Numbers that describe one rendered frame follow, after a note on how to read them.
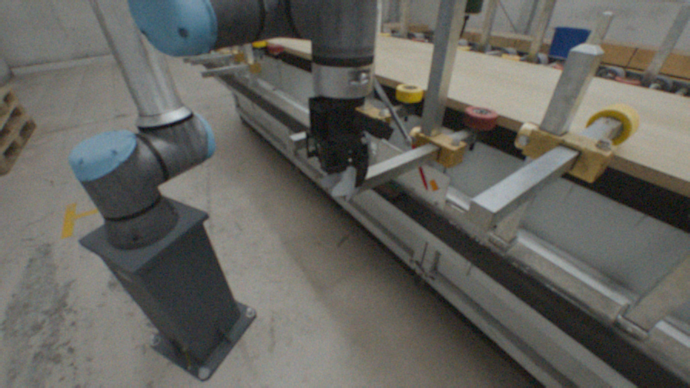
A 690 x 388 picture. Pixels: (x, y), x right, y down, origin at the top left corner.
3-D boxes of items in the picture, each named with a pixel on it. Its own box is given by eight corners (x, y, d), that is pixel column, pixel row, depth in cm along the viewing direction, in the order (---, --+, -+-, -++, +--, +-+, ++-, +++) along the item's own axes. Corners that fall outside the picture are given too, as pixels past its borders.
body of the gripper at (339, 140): (306, 161, 50) (301, 91, 43) (345, 148, 54) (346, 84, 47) (329, 180, 45) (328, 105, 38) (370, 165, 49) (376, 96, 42)
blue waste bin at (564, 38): (567, 78, 457) (587, 30, 414) (534, 70, 495) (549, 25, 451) (580, 73, 484) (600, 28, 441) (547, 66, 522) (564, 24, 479)
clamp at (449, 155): (448, 168, 65) (453, 149, 62) (406, 147, 73) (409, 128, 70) (463, 162, 67) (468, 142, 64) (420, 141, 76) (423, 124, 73)
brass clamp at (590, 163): (590, 185, 42) (607, 156, 39) (509, 150, 51) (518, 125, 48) (603, 172, 45) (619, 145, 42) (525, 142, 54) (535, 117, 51)
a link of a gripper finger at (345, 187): (326, 208, 54) (325, 166, 49) (350, 198, 57) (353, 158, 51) (335, 217, 52) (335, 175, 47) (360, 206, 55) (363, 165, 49)
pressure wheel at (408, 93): (419, 126, 90) (424, 90, 83) (393, 125, 91) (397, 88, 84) (416, 117, 96) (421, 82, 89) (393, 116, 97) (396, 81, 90)
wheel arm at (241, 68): (203, 80, 138) (201, 71, 136) (202, 78, 141) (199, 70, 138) (283, 67, 159) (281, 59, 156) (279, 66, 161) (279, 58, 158)
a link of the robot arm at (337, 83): (349, 54, 46) (390, 64, 39) (348, 84, 48) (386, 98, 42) (300, 58, 41) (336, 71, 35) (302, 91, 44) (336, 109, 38)
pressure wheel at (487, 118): (474, 160, 73) (487, 118, 66) (450, 148, 78) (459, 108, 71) (491, 152, 77) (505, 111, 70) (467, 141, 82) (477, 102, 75)
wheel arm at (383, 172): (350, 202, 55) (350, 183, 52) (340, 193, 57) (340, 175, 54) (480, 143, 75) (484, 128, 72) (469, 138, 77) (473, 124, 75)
